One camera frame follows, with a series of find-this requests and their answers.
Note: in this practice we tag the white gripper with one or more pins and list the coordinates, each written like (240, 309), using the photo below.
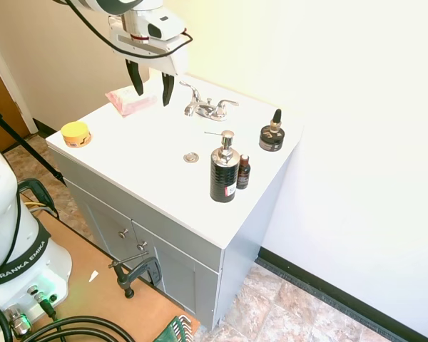
(146, 50)

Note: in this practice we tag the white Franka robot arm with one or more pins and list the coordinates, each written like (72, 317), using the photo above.
(10, 246)

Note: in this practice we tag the pink soap packet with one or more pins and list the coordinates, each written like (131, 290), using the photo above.
(130, 101)

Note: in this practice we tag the chrome faucet spout and base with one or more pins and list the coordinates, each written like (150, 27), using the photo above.
(203, 110)

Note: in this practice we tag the white sink countertop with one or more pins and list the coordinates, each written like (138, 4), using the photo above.
(146, 156)

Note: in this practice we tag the chrome sink drain stopper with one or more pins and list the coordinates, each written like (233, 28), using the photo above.
(191, 157)

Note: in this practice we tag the yellow round jar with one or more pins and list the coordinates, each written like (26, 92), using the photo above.
(76, 134)

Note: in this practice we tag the black chrome soap dispenser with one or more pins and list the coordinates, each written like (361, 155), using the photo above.
(223, 174)

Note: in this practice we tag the small dark brown bottle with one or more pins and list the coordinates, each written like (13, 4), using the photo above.
(243, 174)

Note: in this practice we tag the dropper bottle with black cap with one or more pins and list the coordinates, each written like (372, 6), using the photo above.
(276, 121)

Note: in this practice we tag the black round jar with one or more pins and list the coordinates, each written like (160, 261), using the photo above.
(271, 139)

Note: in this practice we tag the black tripod leg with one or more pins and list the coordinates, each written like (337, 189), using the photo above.
(18, 140)

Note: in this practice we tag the brown wooden door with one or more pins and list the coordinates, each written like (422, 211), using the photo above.
(0, 107)

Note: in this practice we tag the metal cabinet knob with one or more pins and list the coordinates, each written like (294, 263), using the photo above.
(123, 233)
(142, 246)

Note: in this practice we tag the dark green C-clamp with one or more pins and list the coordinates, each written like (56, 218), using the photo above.
(39, 190)

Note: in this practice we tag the black C-clamp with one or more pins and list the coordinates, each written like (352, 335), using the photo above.
(153, 270)

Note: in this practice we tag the grey vanity cabinet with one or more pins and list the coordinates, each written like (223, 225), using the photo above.
(185, 270)

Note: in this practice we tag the white paper scrap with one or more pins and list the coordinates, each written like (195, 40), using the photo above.
(93, 276)

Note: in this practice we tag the wooden mounting board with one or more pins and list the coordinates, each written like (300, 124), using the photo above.
(103, 295)

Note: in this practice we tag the green hex key set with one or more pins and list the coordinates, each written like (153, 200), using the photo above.
(174, 329)

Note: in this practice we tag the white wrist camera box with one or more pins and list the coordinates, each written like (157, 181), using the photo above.
(169, 25)

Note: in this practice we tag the white door frame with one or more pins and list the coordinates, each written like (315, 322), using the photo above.
(16, 89)

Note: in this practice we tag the black wall baseboard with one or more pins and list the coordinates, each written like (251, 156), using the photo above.
(342, 292)

